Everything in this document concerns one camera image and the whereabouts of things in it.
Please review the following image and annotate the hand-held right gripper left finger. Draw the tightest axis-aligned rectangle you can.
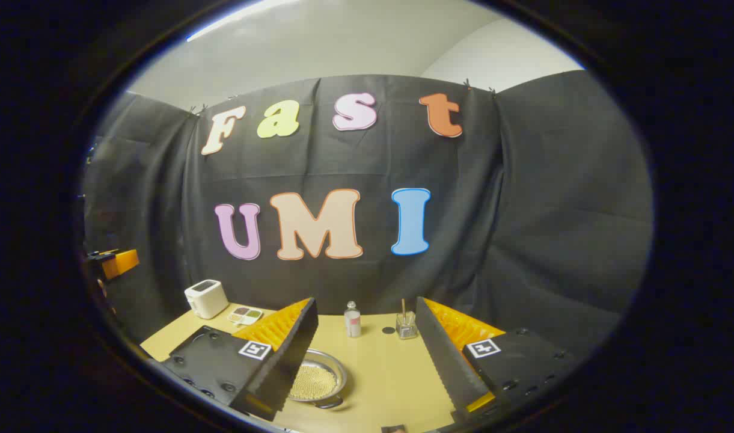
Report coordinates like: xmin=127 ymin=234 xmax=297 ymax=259
xmin=161 ymin=297 xmax=319 ymax=422

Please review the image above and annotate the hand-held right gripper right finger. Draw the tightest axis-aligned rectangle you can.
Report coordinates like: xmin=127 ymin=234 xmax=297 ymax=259
xmin=415 ymin=296 xmax=578 ymax=423

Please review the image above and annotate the heap of yellow beans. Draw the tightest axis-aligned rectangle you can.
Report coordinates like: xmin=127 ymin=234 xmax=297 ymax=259
xmin=289 ymin=363 xmax=338 ymax=402

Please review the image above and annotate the steel pot with black handle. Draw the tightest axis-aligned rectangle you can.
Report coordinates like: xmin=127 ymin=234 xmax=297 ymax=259
xmin=287 ymin=349 xmax=348 ymax=410

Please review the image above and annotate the clear glass cup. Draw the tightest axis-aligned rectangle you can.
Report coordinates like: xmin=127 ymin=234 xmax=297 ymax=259
xmin=396 ymin=311 xmax=418 ymax=340

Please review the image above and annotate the white divided bean dish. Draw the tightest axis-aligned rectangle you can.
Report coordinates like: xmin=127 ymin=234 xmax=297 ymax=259
xmin=227 ymin=306 xmax=264 ymax=326

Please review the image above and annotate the small white bottle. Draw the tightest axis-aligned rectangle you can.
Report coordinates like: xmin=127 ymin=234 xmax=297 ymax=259
xmin=344 ymin=301 xmax=362 ymax=338

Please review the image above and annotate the white toaster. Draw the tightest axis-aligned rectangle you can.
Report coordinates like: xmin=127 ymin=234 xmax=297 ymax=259
xmin=184 ymin=279 xmax=230 ymax=320

